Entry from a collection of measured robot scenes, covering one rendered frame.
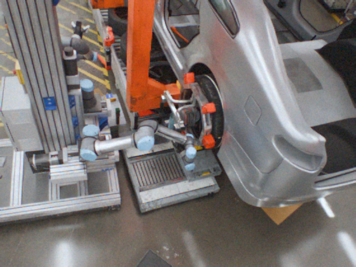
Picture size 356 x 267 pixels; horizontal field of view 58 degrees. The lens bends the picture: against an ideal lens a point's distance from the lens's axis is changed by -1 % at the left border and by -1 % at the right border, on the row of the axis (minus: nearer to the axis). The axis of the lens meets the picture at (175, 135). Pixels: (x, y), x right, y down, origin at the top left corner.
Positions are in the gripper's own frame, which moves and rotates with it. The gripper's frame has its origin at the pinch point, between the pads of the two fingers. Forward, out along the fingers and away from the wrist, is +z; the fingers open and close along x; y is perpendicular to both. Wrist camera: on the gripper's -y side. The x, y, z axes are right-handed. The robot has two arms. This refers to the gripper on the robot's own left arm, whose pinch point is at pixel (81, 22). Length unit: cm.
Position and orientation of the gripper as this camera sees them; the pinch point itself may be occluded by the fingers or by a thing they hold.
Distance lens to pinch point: 312.6
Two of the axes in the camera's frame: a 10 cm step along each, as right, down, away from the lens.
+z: 0.1, -7.7, 6.3
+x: 9.6, 1.7, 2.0
